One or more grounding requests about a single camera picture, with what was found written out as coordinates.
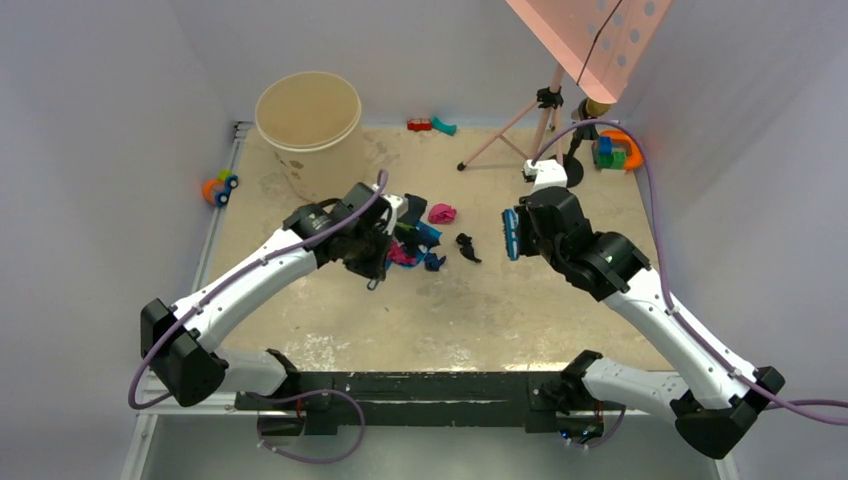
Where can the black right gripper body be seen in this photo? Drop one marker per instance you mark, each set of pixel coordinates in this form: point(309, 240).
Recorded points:
point(530, 242)

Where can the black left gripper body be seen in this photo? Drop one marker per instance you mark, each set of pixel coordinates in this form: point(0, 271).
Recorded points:
point(367, 253)

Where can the blue hand brush black bristles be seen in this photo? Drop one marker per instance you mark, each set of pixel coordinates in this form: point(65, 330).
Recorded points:
point(512, 236)

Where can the blue plastic dustpan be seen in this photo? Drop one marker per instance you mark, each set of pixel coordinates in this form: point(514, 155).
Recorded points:
point(419, 241)

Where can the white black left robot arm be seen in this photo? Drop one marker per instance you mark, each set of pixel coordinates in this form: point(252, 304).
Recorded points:
point(181, 342)

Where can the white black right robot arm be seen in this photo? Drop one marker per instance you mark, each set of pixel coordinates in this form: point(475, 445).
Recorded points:
point(713, 397)

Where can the green and pink paper scrap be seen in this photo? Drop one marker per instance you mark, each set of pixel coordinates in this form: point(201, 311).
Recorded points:
point(398, 255)

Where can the black paper scrap near bucket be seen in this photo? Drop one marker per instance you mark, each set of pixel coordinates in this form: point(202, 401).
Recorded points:
point(416, 208)

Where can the blue crumpled paper centre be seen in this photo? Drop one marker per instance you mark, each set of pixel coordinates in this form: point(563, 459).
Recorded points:
point(433, 262)

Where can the black crumpled paper scrap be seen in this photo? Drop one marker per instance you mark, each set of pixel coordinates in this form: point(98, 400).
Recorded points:
point(467, 251)

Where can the pink crumpled paper near bucket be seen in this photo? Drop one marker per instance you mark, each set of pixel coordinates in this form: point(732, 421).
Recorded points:
point(441, 214)

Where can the orange horseshoe toy with blocks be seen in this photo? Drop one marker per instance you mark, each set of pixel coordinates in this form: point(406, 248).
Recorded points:
point(615, 150)

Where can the teal curved toy piece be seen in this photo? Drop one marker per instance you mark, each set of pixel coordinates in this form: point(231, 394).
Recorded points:
point(443, 127)

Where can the red toy block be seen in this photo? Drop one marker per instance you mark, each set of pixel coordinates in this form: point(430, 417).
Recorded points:
point(419, 124)

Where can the beige round bucket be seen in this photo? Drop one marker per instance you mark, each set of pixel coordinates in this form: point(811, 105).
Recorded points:
point(312, 121)

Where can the orange toy car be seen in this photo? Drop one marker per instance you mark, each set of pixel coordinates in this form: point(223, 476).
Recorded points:
point(217, 191)

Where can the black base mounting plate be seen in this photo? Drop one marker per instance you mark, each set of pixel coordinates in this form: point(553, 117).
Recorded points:
point(320, 403)

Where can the pink music stand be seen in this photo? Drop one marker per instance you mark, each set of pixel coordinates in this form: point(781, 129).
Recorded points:
point(596, 46)

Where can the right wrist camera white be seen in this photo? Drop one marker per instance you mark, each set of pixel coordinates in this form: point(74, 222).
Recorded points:
point(544, 174)

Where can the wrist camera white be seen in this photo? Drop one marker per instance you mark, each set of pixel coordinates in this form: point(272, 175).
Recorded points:
point(395, 207)
point(544, 174)

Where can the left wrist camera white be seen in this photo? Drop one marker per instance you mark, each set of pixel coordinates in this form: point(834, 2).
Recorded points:
point(395, 207)

